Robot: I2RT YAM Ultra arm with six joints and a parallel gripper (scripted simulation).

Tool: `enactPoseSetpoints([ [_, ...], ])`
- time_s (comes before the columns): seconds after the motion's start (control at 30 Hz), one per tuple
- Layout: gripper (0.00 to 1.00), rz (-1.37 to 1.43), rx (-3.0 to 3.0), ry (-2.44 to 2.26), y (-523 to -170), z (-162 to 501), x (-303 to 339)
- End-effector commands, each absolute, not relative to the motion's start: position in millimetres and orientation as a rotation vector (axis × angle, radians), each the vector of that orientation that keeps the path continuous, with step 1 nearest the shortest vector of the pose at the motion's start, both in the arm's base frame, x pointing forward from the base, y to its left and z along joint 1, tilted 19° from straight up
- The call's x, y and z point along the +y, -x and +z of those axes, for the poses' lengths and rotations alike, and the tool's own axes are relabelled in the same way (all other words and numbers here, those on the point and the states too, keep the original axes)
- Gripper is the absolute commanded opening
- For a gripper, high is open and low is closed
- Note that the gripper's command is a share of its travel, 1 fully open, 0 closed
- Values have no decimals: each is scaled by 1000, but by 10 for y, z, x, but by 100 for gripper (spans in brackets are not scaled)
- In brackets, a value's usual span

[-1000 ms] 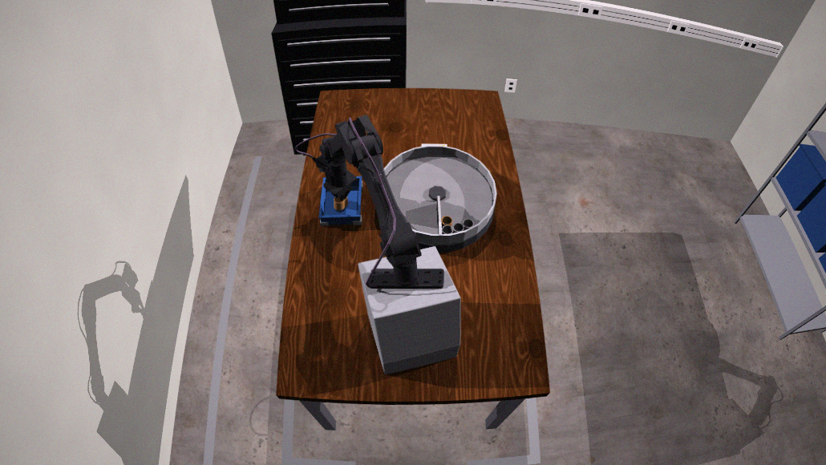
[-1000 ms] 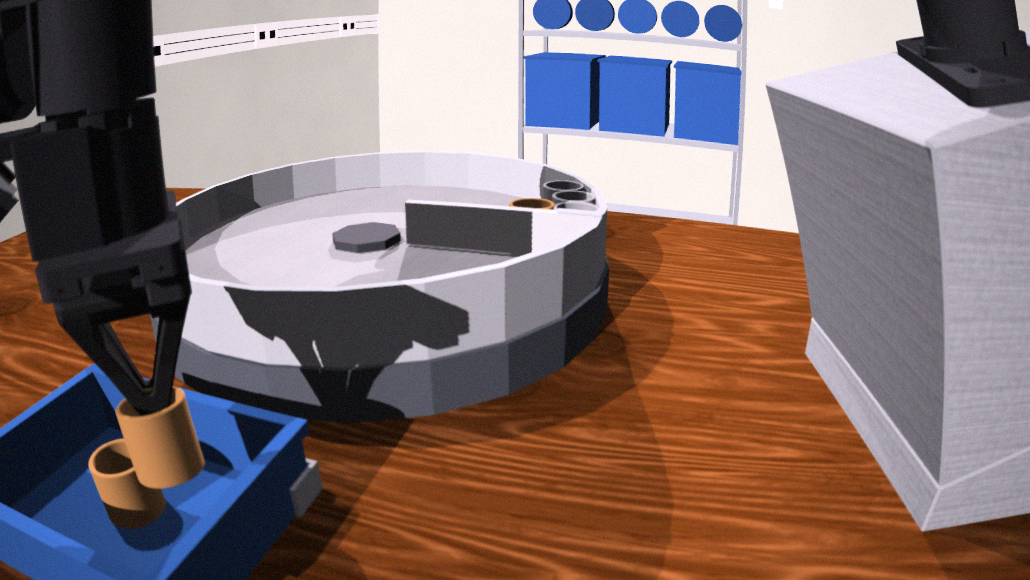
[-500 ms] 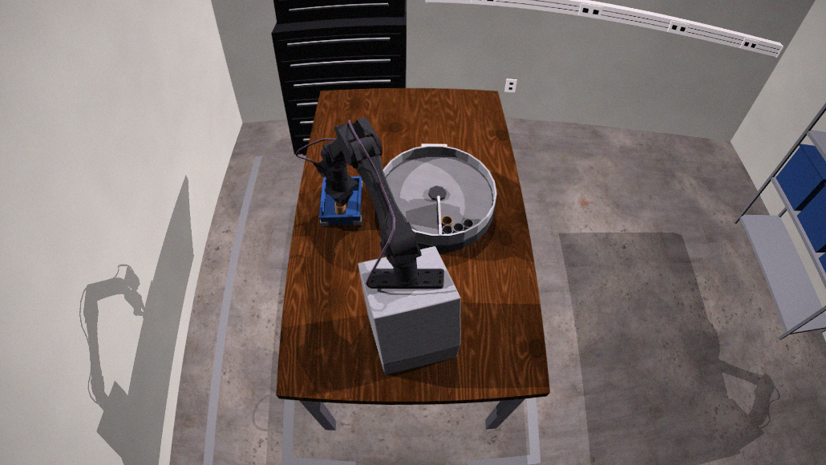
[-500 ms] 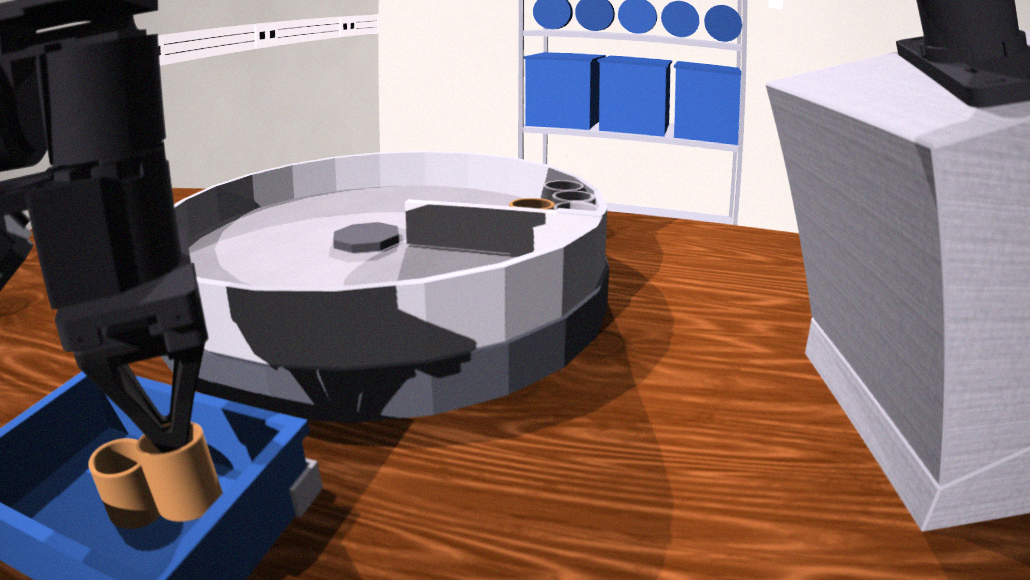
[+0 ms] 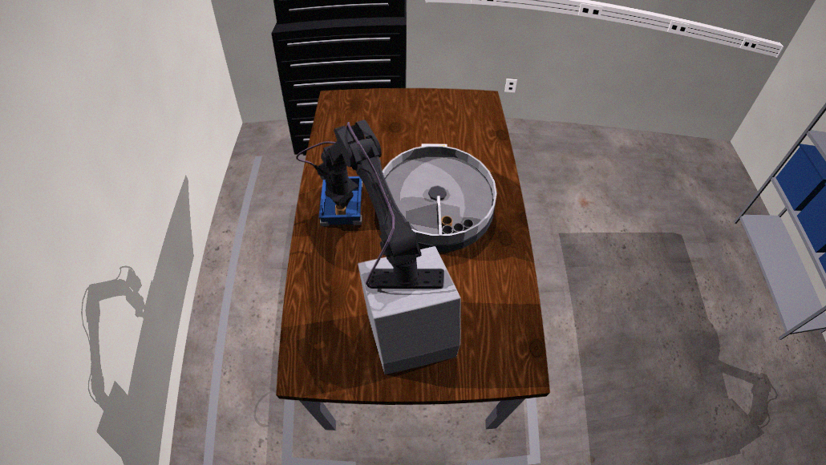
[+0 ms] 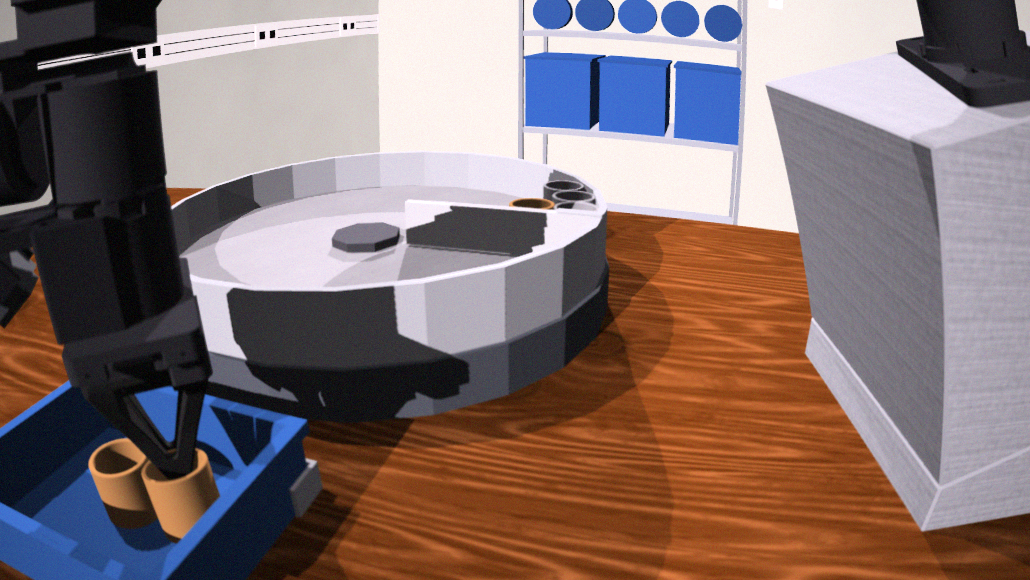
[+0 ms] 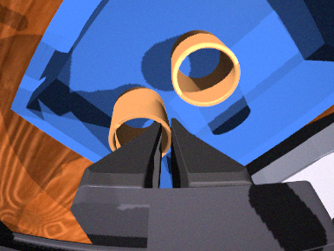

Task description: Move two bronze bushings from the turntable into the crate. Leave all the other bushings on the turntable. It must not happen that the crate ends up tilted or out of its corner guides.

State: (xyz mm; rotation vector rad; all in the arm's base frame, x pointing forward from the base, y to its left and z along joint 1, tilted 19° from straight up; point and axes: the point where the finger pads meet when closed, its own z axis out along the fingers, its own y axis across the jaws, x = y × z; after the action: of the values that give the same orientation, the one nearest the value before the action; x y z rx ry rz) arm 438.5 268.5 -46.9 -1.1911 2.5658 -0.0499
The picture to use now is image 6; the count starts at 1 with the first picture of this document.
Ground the grey metal bushing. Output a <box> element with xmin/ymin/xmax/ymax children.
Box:
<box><xmin>543</xmin><ymin>181</ymin><xmax>584</xmax><ymax>201</ymax></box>
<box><xmin>552</xmin><ymin>190</ymin><xmax>596</xmax><ymax>205</ymax></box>
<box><xmin>554</xmin><ymin>202</ymin><xmax>599</xmax><ymax>211</ymax></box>

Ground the blue open tray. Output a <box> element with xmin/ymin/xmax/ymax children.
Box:
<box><xmin>0</xmin><ymin>381</ymin><xmax>310</xmax><ymax>580</ymax></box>

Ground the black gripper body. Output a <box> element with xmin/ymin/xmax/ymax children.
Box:
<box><xmin>62</xmin><ymin>177</ymin><xmax>213</xmax><ymax>387</ymax></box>

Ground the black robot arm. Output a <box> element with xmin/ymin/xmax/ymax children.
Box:
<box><xmin>0</xmin><ymin>0</ymin><xmax>1030</xmax><ymax>345</ymax></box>

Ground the white round turntable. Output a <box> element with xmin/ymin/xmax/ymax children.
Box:
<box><xmin>171</xmin><ymin>151</ymin><xmax>609</xmax><ymax>423</ymax></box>

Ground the bronze bushing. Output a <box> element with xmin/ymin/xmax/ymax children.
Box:
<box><xmin>142</xmin><ymin>448</ymin><xmax>220</xmax><ymax>544</ymax></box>
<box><xmin>509</xmin><ymin>198</ymin><xmax>555</xmax><ymax>210</ymax></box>
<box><xmin>89</xmin><ymin>439</ymin><xmax>158</xmax><ymax>528</ymax></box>

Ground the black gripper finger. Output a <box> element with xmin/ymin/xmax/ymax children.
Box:
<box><xmin>123</xmin><ymin>390</ymin><xmax>183</xmax><ymax>451</ymax></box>
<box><xmin>81</xmin><ymin>369</ymin><xmax>209</xmax><ymax>480</ymax></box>

